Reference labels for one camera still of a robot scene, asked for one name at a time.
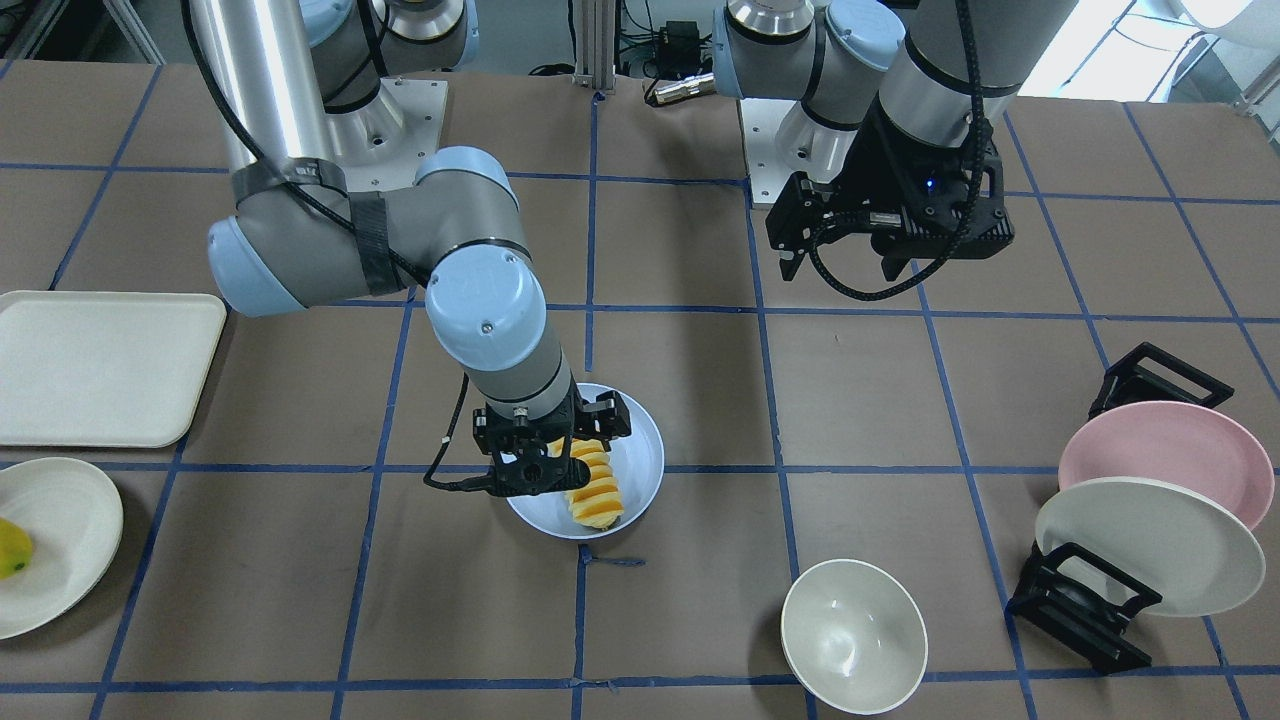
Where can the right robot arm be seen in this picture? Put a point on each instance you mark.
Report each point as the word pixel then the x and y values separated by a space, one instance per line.
pixel 303 236

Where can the blue plate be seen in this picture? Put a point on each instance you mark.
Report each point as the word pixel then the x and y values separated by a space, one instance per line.
pixel 638 462

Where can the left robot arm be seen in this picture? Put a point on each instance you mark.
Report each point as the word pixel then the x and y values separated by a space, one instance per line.
pixel 952 66

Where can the cream plate in rack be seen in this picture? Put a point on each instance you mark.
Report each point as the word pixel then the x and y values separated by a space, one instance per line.
pixel 1190 549

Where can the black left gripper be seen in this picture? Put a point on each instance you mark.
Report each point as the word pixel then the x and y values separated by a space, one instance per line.
pixel 868 160

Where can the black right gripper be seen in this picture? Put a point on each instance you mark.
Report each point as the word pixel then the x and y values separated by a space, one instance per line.
pixel 610 415

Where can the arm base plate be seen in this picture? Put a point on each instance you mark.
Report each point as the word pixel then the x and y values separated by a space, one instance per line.
pixel 381 145
pixel 774 144

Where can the silver cylinder connector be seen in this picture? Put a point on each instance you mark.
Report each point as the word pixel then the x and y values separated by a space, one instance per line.
pixel 660 94

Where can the black plate rack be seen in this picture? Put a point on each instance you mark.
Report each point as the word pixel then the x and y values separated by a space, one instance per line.
pixel 1062 606

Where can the yellow lemon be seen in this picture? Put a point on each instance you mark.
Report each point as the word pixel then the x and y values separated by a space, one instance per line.
pixel 17 548

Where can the white bowl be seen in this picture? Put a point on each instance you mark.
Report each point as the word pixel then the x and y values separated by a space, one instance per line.
pixel 854 636

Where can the white rectangular tray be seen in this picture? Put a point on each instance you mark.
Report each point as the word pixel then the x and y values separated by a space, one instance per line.
pixel 104 369

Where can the pink plate in rack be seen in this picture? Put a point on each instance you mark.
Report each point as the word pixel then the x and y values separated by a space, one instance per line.
pixel 1187 445

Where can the white round plate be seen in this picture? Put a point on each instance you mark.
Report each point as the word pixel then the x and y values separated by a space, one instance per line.
pixel 73 512

